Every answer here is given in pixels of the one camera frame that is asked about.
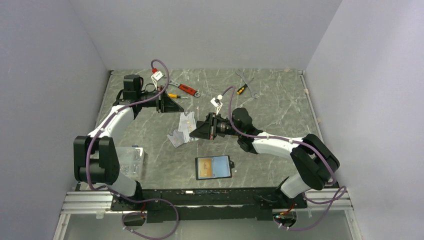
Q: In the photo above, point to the red handled adjustable wrench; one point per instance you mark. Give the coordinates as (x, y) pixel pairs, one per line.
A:
(187, 89)

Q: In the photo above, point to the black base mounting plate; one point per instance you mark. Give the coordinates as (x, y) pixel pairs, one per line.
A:
(259, 203)

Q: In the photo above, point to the yellow handled screwdriver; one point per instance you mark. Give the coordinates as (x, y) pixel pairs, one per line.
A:
(175, 96)

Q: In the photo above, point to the clear plastic screw box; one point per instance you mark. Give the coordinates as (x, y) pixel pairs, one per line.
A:
(131, 160)

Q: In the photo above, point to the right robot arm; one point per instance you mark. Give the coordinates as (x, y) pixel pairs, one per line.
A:
(314, 162)

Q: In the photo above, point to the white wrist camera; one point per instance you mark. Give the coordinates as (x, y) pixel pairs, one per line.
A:
(217, 103)
(156, 76)

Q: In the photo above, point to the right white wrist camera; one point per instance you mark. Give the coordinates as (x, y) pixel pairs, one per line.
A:
(217, 103)

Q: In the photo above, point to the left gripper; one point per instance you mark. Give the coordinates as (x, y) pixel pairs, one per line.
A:
(164, 104)

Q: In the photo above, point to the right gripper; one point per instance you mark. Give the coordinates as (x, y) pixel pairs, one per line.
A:
(208, 130)

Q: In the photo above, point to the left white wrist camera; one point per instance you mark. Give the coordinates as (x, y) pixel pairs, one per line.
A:
(156, 76)

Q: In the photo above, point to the aluminium frame rail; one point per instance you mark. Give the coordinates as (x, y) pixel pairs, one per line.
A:
(98, 203)

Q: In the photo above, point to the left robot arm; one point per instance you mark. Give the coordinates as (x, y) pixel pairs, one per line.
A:
(95, 158)

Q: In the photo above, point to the orange VIP credit card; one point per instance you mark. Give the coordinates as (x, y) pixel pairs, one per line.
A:
(205, 167)

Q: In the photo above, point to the black leather card holder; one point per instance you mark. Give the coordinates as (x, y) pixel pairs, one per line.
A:
(221, 167)

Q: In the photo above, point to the black yellow small screwdriver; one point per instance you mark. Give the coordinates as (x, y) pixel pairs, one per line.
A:
(244, 87)

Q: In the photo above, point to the silver open-end wrench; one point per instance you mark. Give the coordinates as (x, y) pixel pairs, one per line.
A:
(254, 93)

